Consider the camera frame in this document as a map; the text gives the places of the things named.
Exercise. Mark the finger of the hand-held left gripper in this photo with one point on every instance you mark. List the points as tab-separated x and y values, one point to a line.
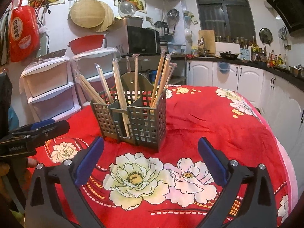
54	130
42	124

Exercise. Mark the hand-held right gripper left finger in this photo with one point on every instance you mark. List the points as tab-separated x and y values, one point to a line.
91	161

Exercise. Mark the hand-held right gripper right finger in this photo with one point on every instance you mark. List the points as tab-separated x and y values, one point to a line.
212	161

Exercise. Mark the grey plastic utensil holder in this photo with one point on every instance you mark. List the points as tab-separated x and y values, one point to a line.
142	125

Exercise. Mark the bunch of wooden chopsticks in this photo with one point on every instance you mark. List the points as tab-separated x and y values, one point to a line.
119	87

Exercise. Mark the hanging kitchen utensils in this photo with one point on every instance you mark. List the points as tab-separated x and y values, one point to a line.
283	34

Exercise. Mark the person's left hand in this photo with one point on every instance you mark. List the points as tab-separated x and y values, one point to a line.
33	163

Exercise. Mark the teal cloth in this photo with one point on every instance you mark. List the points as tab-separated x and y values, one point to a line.
14	118

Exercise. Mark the white plastic drawer unit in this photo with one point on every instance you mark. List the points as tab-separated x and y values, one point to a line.
92	61
47	80

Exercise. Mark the red floral blanket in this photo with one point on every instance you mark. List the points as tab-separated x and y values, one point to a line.
201	114

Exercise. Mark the metal shelf rack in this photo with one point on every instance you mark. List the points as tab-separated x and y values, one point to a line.
177	78

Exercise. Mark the red plastic basin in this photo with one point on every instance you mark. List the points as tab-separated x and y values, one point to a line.
86	44

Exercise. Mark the red printed shopping bag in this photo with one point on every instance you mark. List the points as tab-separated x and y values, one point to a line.
23	33

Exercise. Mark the white kitchen cabinets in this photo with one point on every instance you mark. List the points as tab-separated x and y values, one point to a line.
249	76

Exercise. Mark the blue hanging bin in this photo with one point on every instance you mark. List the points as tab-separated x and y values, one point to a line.
223	67

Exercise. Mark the black wok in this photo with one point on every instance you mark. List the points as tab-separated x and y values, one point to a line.
228	55

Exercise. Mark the light blue knife block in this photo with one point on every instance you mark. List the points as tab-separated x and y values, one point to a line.
245	52

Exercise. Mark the white box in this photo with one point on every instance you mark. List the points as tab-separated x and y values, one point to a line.
226	47

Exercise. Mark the group of condiment bottles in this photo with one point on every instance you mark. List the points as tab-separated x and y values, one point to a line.
273	60

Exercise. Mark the metal faucet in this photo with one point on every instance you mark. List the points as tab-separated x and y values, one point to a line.
201	44

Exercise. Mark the round bamboo tray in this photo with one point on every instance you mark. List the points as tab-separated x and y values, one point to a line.
86	13
109	16

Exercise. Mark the clear plastic storage box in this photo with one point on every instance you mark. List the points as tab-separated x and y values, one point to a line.
175	47

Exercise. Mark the wooden cutting board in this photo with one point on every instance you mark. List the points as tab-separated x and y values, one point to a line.
209	40

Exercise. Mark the steel pot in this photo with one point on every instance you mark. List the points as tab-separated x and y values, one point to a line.
296	71

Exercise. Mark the row of spice jars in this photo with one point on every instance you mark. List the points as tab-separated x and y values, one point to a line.
235	39

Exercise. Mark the black microwave oven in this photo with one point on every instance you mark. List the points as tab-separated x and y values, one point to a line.
140	39

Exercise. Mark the large metal pot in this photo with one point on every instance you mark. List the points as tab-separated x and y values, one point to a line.
128	23

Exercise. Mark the hanging pan lid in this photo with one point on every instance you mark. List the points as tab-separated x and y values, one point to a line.
265	35

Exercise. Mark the black blender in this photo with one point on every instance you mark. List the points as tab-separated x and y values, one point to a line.
161	29

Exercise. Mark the glass pot lid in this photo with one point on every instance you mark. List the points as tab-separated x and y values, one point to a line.
127	8

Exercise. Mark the hanging plastic holder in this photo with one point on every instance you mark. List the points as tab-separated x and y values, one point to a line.
190	17

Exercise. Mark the hanging metal colander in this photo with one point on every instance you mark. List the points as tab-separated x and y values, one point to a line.
173	14

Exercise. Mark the dark framed window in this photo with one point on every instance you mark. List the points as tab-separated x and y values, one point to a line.
225	9

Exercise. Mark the black range hood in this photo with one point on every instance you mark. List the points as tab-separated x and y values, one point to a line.
289	2

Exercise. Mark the wall outlet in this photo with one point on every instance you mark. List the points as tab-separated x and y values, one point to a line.
288	47

